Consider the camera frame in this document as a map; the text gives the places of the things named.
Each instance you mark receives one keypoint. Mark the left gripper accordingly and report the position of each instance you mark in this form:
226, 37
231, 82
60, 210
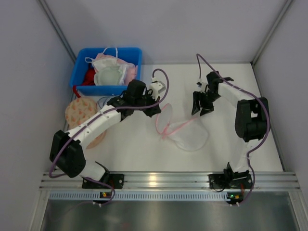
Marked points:
146, 102

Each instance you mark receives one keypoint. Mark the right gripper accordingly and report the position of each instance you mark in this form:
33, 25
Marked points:
204, 98

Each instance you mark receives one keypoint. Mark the pink-trimmed mesh laundry bag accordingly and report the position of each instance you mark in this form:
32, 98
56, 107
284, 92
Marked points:
190, 135

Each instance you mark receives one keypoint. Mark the pink bra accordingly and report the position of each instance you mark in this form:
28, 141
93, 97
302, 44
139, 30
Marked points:
131, 74

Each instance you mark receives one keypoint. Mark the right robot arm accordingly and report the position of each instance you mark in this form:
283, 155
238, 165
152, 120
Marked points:
251, 118

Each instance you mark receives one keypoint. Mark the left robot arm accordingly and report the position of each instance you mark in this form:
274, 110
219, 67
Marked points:
67, 150

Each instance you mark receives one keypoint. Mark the blue-trimmed mesh laundry bag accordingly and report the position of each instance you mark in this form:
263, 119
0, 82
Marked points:
102, 103

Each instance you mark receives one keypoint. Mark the green mesh laundry bag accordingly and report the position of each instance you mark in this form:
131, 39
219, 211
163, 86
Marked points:
111, 76

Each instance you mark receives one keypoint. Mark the white bra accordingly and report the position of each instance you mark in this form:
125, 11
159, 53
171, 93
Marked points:
103, 61

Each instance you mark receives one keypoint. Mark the red bra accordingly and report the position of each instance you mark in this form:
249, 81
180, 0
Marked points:
87, 81

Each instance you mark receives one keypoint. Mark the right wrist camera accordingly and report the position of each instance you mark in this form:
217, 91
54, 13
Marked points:
202, 85

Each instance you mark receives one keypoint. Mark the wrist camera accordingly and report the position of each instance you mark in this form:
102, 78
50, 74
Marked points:
202, 85
155, 88

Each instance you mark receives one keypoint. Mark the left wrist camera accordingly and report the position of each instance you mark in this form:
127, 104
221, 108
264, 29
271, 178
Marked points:
155, 88

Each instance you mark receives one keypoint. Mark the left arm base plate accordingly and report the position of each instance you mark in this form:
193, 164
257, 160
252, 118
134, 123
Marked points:
103, 180

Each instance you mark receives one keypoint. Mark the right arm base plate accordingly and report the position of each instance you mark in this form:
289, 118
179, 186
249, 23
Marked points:
222, 181

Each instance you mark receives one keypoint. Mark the aluminium mounting rail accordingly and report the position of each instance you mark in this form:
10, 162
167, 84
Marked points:
171, 181

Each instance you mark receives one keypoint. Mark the slotted cable duct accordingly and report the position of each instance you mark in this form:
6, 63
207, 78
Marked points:
146, 196

